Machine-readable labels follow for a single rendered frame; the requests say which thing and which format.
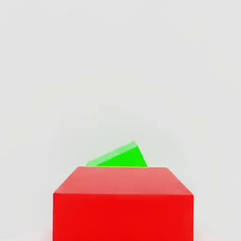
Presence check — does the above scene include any small green cube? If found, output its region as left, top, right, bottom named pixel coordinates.
left=85, top=140, right=148, bottom=168

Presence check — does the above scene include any small red cube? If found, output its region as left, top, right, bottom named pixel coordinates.
left=52, top=166, right=194, bottom=241

